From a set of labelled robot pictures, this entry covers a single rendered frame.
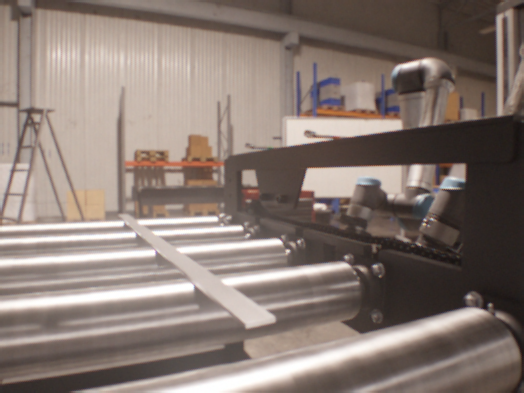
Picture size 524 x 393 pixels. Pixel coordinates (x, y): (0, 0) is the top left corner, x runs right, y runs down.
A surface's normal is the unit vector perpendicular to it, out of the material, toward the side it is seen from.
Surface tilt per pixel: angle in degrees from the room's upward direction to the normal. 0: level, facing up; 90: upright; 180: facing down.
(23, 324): 53
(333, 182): 90
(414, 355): 37
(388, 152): 90
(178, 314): 70
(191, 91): 90
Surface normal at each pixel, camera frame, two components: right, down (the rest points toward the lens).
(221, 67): 0.40, 0.05
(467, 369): 0.36, -0.38
